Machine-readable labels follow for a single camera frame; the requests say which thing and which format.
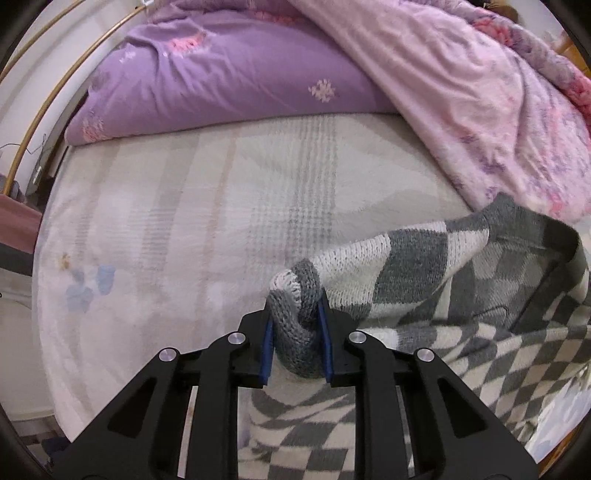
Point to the purple floral quilt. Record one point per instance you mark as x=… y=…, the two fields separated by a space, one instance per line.
x=231 y=69

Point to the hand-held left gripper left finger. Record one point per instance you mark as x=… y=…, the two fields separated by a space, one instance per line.
x=265 y=360

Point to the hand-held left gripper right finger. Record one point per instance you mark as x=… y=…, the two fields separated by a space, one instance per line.
x=324 y=350

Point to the wooden clothes rack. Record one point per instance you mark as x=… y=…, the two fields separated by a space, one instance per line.
x=42 y=110

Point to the pink grey towel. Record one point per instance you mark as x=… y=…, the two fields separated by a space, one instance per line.
x=16 y=221

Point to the grey white checkered cardigan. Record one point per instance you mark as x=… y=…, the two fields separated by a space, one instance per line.
x=415 y=267

